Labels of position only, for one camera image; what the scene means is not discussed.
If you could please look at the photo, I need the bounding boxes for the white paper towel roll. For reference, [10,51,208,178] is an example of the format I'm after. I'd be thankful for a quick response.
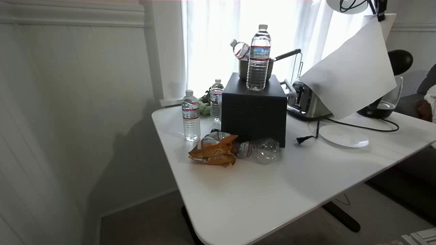
[302,13,397,118]

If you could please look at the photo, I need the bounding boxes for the green item behind bottles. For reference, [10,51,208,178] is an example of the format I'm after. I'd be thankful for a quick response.
[200,92,212,117]

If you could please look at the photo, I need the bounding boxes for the orange snack bag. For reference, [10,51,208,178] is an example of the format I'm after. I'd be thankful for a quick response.
[190,130,238,166]

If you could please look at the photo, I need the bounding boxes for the water bottle behind box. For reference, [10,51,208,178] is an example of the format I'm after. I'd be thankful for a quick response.
[210,78,224,123]

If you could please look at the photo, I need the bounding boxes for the black box stand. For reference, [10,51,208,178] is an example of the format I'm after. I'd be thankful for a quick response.
[221,72,288,147]

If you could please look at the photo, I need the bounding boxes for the water bottle at table left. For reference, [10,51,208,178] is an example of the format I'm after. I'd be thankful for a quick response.
[182,89,201,141]

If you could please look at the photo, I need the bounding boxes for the crumpled clear plastic wrap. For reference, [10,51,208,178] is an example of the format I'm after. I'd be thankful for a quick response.
[238,137,281,164]

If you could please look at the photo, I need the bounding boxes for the water bottle in pot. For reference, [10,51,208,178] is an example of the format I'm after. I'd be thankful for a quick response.
[231,39,250,59]

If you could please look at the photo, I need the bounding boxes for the silver toaster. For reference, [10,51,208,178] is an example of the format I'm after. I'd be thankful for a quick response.
[281,81,332,121]

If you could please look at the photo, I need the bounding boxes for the tall water bottle on box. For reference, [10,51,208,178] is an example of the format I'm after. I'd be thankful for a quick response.
[247,24,272,91]

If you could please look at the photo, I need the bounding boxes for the white plate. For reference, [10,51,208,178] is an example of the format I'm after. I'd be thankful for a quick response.
[319,125,370,148]

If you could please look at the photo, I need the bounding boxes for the white floor lamp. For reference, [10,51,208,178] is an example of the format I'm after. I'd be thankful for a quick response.
[326,0,388,21]

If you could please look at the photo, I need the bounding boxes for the dark saucepan with handle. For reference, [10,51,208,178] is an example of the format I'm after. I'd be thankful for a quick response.
[239,49,302,80]

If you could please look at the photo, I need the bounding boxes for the black power cable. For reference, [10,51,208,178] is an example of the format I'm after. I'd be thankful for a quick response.
[295,114,403,147]

